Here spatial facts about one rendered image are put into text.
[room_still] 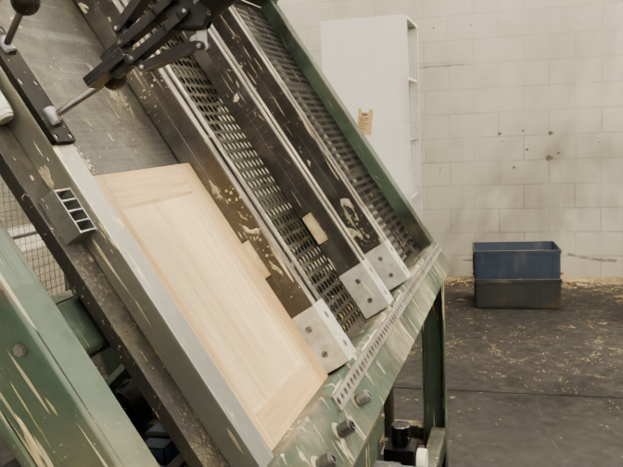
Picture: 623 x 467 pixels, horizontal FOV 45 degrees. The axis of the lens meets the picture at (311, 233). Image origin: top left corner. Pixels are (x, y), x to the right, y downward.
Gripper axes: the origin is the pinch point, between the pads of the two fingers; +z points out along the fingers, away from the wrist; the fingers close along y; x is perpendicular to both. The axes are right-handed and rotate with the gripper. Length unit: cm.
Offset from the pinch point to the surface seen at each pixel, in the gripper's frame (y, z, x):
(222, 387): 44.9, 12.3, 0.6
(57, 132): 2.5, 11.4, -0.7
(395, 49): -47, 2, 409
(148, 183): 11.2, 14.4, 20.5
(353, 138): 8, 14, 185
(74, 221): 15.3, 13.4, -6.3
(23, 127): -0.4, 14.5, -2.5
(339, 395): 60, 11, 30
